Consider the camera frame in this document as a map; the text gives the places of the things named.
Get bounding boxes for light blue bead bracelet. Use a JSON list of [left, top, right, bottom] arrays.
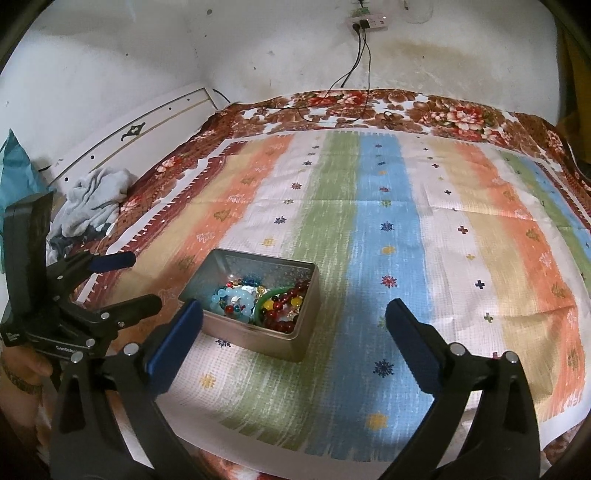
[[210, 286, 257, 317]]

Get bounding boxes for white headboard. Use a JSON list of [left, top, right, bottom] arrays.
[[44, 84, 218, 190]]

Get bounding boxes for metal wristwatch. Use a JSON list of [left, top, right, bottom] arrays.
[[0, 361, 44, 396]]

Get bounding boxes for brown floral blanket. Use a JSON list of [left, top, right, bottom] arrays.
[[28, 88, 591, 480]]

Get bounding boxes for person's left forearm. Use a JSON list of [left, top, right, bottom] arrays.
[[0, 388, 51, 462]]

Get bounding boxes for teal pillow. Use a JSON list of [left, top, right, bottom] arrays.
[[0, 129, 49, 217]]

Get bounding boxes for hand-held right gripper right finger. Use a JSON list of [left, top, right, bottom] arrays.
[[383, 298, 541, 480]]

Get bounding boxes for green jade bangle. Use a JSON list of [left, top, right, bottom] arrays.
[[253, 287, 301, 319]]

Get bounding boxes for white power strip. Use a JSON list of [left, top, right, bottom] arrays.
[[347, 13, 387, 29]]

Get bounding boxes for person's left hand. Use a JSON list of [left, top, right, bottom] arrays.
[[0, 344, 54, 384]]

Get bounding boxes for grey cloth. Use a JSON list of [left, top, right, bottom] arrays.
[[48, 167, 134, 254]]

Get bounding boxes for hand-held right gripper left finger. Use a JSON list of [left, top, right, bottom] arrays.
[[48, 299, 204, 480]]

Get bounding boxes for multicolour bead bracelet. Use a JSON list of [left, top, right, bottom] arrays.
[[224, 273, 269, 296]]

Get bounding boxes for red bead bracelet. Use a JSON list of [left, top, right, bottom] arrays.
[[259, 279, 310, 334]]

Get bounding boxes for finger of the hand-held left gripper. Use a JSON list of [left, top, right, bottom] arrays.
[[69, 294, 163, 335], [46, 251, 137, 289]]

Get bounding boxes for metal tin box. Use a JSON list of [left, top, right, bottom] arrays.
[[178, 248, 321, 363]]

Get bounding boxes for striped woven mat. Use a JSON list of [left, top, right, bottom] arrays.
[[76, 129, 585, 462]]

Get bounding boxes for yellow cloth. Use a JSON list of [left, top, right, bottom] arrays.
[[556, 28, 591, 139]]

